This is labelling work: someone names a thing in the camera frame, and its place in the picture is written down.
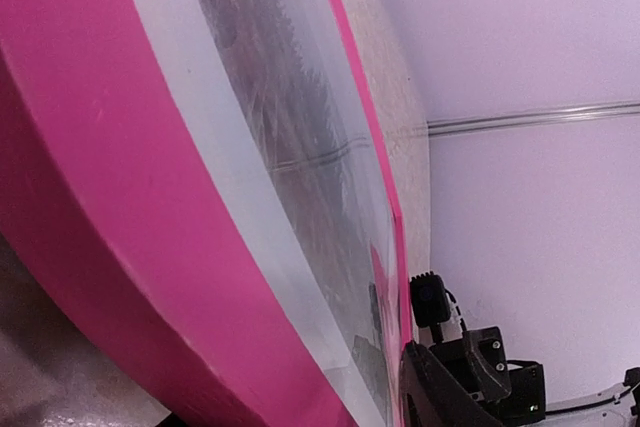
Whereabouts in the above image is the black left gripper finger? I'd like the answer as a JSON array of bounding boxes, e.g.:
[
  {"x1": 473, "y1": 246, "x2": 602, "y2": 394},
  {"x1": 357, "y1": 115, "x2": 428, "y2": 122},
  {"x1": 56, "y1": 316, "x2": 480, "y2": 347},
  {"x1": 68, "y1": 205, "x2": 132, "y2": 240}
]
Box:
[{"x1": 400, "y1": 341, "x2": 502, "y2": 427}]

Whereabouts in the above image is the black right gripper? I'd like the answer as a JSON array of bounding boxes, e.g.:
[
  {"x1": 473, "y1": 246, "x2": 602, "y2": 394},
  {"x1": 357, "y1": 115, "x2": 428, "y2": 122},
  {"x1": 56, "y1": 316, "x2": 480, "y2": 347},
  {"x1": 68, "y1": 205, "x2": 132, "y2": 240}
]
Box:
[{"x1": 429, "y1": 326, "x2": 545, "y2": 422}]

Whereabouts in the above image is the landscape photo print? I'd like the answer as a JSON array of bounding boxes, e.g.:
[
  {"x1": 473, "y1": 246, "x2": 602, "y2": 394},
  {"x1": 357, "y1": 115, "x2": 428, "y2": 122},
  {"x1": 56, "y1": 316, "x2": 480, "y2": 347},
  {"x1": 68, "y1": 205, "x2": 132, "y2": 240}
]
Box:
[{"x1": 199, "y1": 0, "x2": 398, "y2": 426}]

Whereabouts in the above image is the pink wooden picture frame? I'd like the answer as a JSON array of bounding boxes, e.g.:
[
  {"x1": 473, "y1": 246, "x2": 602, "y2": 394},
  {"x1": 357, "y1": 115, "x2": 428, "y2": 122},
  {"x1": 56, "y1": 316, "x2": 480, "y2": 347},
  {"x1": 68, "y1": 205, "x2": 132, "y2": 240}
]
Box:
[{"x1": 1, "y1": 0, "x2": 412, "y2": 426}]

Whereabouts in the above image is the white mat board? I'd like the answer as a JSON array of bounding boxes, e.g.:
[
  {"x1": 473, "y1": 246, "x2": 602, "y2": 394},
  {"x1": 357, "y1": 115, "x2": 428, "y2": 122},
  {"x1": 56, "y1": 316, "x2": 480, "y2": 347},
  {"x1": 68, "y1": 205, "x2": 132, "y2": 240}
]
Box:
[{"x1": 129, "y1": 0, "x2": 397, "y2": 426}]

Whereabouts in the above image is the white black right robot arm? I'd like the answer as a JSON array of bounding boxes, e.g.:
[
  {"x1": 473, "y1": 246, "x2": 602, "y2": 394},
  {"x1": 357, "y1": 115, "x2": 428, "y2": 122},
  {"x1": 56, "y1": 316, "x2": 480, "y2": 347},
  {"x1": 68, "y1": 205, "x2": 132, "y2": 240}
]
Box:
[{"x1": 429, "y1": 327, "x2": 639, "y2": 426}]

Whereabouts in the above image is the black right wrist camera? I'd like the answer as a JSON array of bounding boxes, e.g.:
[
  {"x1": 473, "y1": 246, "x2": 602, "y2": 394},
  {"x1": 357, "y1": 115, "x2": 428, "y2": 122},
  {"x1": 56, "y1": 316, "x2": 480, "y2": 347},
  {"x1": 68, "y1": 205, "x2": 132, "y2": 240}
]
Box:
[{"x1": 409, "y1": 273, "x2": 451, "y2": 328}]

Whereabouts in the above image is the right aluminium corner post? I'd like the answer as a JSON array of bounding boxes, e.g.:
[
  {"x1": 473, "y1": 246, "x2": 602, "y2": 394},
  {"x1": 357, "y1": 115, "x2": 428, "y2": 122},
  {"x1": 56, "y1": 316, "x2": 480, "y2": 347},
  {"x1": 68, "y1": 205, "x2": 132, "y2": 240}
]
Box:
[{"x1": 421, "y1": 101, "x2": 639, "y2": 138}]

